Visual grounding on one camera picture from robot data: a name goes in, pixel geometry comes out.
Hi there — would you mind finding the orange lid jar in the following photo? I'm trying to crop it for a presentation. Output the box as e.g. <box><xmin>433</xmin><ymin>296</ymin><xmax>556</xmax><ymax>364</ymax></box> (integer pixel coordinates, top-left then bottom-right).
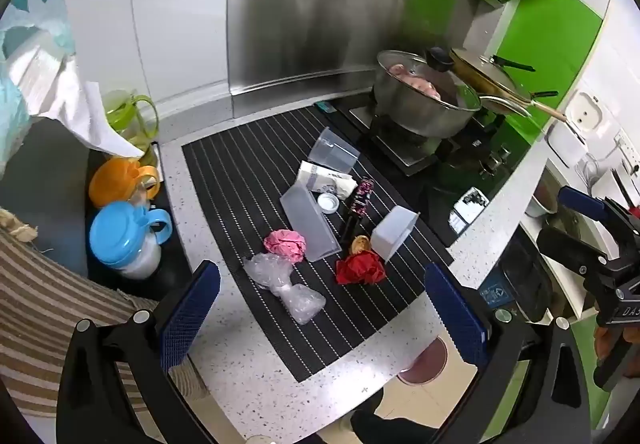
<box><xmin>89</xmin><ymin>157</ymin><xmax>162</xmax><ymax>208</ymax></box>

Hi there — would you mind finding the blue lid jar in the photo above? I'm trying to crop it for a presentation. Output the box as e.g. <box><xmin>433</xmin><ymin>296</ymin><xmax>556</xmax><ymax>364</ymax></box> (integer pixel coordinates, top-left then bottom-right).
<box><xmin>89</xmin><ymin>201</ymin><xmax>173</xmax><ymax>280</ymax></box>

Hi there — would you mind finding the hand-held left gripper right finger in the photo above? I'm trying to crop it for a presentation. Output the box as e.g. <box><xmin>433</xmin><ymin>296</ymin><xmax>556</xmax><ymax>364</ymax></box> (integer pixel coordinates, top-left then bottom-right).
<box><xmin>424</xmin><ymin>261</ymin><xmax>593</xmax><ymax>444</ymax></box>

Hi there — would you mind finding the clear plastic cup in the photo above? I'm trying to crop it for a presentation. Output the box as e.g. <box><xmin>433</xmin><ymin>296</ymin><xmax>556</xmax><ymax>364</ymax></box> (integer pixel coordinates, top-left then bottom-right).
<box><xmin>307</xmin><ymin>127</ymin><xmax>361</xmax><ymax>175</ymax></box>

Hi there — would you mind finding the black gas stove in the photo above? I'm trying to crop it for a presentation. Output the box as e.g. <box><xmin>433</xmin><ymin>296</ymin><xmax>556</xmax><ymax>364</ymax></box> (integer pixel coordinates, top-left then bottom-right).
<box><xmin>330</xmin><ymin>94</ymin><xmax>531</xmax><ymax>246</ymax></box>

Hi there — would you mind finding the white printed paper packet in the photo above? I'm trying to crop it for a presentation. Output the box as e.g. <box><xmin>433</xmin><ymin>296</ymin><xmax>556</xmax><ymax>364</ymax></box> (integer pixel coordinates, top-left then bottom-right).
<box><xmin>298</xmin><ymin>161</ymin><xmax>357</xmax><ymax>198</ymax></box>

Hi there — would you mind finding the gold frying pan wooden handle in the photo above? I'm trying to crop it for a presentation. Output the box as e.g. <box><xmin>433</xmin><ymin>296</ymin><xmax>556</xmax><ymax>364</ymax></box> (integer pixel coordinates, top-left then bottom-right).
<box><xmin>449</xmin><ymin>47</ymin><xmax>568</xmax><ymax>123</ymax></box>

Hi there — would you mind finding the red crumpled paper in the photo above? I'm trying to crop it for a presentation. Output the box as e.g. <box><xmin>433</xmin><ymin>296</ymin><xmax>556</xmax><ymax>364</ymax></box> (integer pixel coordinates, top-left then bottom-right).
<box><xmin>335</xmin><ymin>249</ymin><xmax>388</xmax><ymax>285</ymax></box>

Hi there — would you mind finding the teal patterned cloth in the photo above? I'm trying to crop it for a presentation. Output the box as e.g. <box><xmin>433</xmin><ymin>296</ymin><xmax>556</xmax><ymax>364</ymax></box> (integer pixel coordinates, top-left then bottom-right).
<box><xmin>0</xmin><ymin>0</ymin><xmax>76</xmax><ymax>175</ymax></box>

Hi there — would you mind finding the pink wastebasket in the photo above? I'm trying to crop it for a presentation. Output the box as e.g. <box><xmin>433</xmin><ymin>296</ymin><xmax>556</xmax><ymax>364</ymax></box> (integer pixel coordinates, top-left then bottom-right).
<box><xmin>397</xmin><ymin>336</ymin><xmax>449</xmax><ymax>385</ymax></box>

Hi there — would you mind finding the black bin with blue label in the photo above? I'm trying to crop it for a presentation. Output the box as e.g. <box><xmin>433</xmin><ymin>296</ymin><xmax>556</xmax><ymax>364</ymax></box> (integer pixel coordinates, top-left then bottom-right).
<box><xmin>480</xmin><ymin>229</ymin><xmax>557</xmax><ymax>325</ymax></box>

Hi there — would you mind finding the long translucent plastic container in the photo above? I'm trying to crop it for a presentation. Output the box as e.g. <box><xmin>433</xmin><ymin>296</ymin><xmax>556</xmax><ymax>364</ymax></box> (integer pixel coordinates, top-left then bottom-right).
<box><xmin>280</xmin><ymin>184</ymin><xmax>342</xmax><ymax>263</ymax></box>

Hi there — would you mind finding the person's right hand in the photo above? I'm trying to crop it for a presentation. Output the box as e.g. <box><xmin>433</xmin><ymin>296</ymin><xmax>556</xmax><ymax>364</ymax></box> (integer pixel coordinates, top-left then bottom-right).
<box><xmin>595</xmin><ymin>324</ymin><xmax>627</xmax><ymax>364</ymax></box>

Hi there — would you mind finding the white plastic box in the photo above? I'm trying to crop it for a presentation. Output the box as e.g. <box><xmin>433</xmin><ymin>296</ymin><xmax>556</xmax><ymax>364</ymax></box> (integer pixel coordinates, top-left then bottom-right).
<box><xmin>371</xmin><ymin>205</ymin><xmax>421</xmax><ymax>263</ymax></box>

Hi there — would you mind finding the white printed card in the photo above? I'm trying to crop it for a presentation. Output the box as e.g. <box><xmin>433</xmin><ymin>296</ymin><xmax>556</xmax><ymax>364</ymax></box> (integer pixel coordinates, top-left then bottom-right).
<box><xmin>449</xmin><ymin>188</ymin><xmax>490</xmax><ymax>231</ymax></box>

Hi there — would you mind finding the glass pot lid black knob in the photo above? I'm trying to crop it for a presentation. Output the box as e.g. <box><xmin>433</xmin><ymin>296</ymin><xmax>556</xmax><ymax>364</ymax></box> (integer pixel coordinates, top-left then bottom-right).
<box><xmin>376</xmin><ymin>48</ymin><xmax>481</xmax><ymax>111</ymax></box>

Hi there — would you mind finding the steel pot with long handle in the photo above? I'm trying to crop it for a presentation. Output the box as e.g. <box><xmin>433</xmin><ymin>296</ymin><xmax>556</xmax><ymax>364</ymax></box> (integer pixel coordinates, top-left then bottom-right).
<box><xmin>372</xmin><ymin>52</ymin><xmax>532</xmax><ymax>140</ymax></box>

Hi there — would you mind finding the white square container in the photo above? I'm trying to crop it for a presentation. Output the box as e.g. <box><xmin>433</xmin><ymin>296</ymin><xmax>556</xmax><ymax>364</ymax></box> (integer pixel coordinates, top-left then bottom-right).
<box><xmin>545</xmin><ymin>89</ymin><xmax>614</xmax><ymax>158</ymax></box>

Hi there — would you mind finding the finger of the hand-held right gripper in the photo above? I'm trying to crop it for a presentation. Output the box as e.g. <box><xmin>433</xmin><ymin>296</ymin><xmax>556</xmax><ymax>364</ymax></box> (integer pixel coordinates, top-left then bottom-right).
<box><xmin>536</xmin><ymin>225</ymin><xmax>615</xmax><ymax>281</ymax></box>
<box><xmin>557</xmin><ymin>185</ymin><xmax>630</xmax><ymax>227</ymax></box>

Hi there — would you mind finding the pink paper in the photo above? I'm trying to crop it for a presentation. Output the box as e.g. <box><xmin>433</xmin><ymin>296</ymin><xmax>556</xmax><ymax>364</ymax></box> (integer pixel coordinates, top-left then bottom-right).
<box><xmin>263</xmin><ymin>229</ymin><xmax>307</xmax><ymax>264</ymax></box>

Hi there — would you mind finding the black white-striped mat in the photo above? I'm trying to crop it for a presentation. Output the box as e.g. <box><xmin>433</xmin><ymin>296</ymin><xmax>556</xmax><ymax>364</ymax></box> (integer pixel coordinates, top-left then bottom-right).
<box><xmin>181</xmin><ymin>104</ymin><xmax>468</xmax><ymax>382</ymax></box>

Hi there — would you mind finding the brown striped cloth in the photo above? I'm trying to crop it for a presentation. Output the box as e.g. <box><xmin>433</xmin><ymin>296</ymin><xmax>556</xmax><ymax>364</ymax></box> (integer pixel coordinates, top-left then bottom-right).
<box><xmin>0</xmin><ymin>209</ymin><xmax>211</xmax><ymax>420</ymax></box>

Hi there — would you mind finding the person's right leg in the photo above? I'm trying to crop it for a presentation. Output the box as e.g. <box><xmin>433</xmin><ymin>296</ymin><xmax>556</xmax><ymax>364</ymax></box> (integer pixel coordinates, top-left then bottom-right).
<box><xmin>350</xmin><ymin>408</ymin><xmax>432</xmax><ymax>444</ymax></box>

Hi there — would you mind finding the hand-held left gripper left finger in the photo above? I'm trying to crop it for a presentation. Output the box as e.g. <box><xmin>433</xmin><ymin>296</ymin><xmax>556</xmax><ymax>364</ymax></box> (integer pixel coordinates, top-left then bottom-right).
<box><xmin>55</xmin><ymin>260</ymin><xmax>222</xmax><ymax>444</ymax></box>

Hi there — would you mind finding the crumpled clear plastic bag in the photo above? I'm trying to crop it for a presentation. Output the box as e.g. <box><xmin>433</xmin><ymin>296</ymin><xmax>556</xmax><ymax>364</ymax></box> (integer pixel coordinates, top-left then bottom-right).
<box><xmin>243</xmin><ymin>253</ymin><xmax>327</xmax><ymax>325</ymax></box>

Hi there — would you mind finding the black pink-printed tube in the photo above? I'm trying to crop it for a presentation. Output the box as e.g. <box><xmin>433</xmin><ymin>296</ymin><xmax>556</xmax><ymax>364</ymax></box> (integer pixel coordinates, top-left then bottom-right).
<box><xmin>340</xmin><ymin>178</ymin><xmax>375</xmax><ymax>240</ymax></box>

